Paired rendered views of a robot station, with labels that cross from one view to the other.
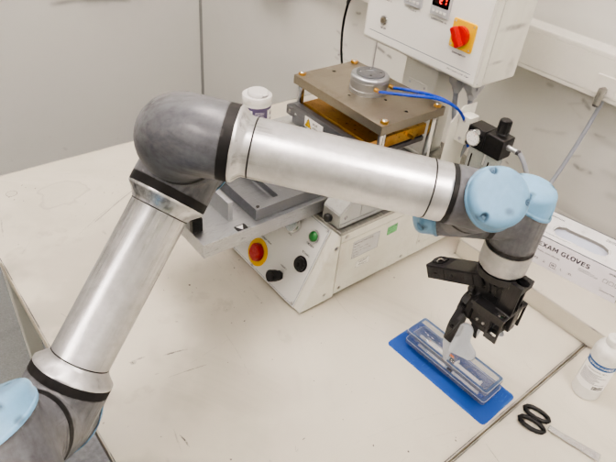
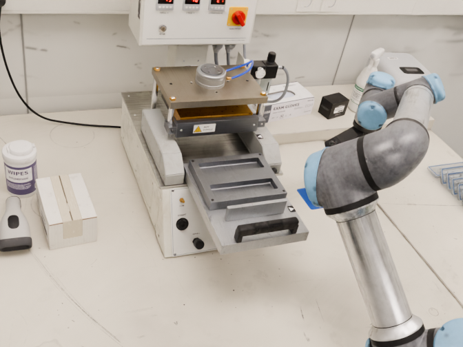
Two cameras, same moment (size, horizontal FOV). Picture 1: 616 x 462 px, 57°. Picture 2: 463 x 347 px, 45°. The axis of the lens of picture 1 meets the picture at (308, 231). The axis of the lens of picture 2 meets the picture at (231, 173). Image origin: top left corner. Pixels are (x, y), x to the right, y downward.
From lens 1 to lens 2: 137 cm
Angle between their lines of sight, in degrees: 58
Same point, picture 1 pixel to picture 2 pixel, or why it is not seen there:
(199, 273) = (221, 281)
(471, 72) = (247, 36)
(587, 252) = (291, 98)
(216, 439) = not seen: hidden behind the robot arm
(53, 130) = not seen: outside the picture
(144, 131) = (404, 164)
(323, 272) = not seen: hidden behind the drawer
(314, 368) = (325, 247)
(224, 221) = (282, 215)
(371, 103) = (231, 88)
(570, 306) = (309, 128)
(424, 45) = (205, 32)
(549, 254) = (280, 111)
